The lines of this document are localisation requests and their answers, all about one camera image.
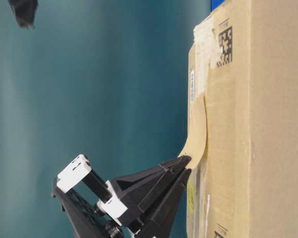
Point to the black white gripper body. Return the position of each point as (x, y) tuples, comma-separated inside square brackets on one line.
[(97, 192)]

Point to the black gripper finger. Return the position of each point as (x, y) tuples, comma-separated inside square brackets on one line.
[(140, 191), (160, 221)]

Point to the brown tape strip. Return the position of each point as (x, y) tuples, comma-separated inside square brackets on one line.
[(196, 141)]

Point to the brown cardboard box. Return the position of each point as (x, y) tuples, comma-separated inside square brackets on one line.
[(245, 59)]

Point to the blue table cloth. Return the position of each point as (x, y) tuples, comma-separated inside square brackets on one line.
[(217, 5)]

